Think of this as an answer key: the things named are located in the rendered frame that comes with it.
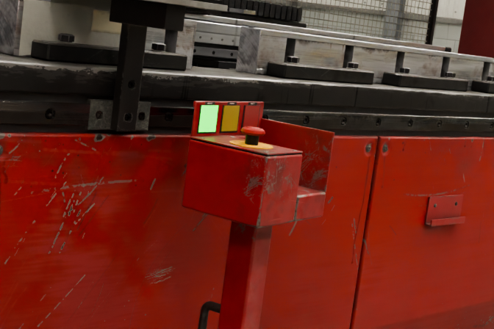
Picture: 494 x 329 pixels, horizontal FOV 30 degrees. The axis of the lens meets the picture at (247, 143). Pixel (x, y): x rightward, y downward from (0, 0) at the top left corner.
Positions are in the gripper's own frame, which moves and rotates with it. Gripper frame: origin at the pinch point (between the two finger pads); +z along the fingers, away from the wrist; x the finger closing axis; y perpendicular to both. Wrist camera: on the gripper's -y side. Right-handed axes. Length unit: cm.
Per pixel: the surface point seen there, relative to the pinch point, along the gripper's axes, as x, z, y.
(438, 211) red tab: -99, 26, -34
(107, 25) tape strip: -3.1, 8.9, 0.3
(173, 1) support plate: 4.0, -11.2, -15.0
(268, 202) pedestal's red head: -9.9, 3.1, -43.3
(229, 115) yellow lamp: -15.3, 5.0, -23.7
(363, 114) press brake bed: -64, 10, -18
